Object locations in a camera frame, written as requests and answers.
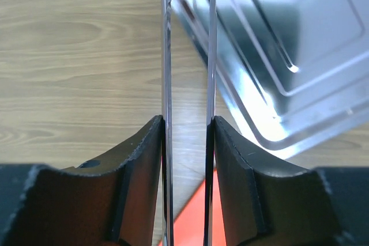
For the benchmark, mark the orange box lid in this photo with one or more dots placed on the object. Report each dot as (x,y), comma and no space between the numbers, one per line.
(189,224)

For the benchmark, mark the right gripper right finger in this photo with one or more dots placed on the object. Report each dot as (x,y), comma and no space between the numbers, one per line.
(269,201)

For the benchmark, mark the metal tray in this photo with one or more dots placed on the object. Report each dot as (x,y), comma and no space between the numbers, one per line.
(293,73)

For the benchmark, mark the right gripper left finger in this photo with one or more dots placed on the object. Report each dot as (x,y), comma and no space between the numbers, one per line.
(108,200)

